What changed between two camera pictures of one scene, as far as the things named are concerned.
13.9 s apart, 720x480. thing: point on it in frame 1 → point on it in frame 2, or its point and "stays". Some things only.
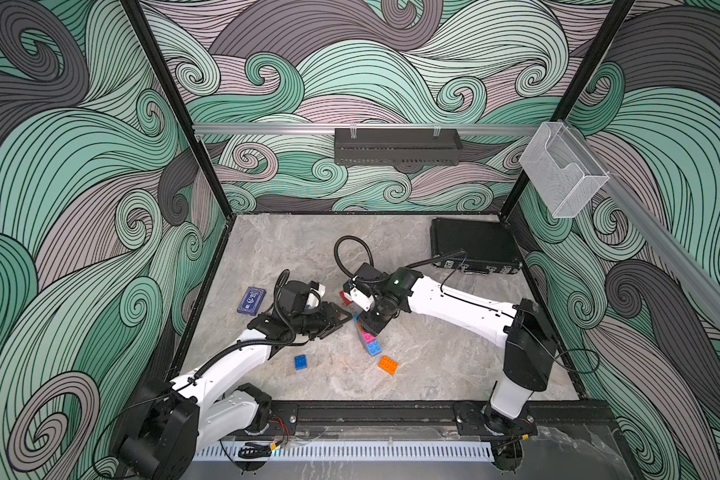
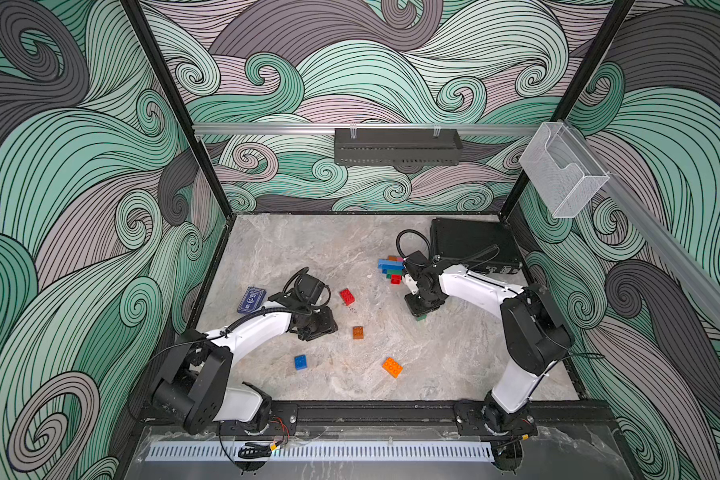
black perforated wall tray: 397,147 stays
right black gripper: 369,325 → 415,310
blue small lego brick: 301,362 stays
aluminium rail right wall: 704,284 stays
